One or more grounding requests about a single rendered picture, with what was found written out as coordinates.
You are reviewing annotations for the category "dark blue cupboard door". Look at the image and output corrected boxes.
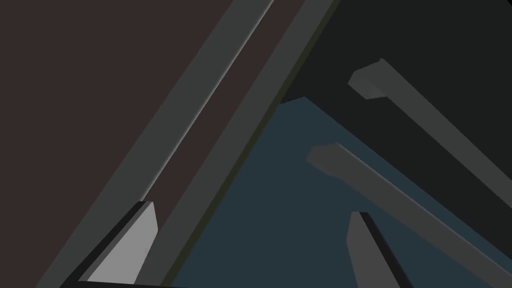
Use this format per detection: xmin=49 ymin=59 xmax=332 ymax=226
xmin=171 ymin=96 xmax=512 ymax=288

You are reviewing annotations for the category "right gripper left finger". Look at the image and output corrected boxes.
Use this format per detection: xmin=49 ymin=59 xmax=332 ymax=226
xmin=63 ymin=200 xmax=159 ymax=285

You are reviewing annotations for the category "grey bar handle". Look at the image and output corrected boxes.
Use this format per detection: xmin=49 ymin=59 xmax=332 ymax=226
xmin=305 ymin=142 xmax=512 ymax=288
xmin=347 ymin=57 xmax=512 ymax=211

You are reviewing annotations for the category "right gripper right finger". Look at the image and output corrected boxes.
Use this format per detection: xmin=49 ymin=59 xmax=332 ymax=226
xmin=345 ymin=211 xmax=415 ymax=288

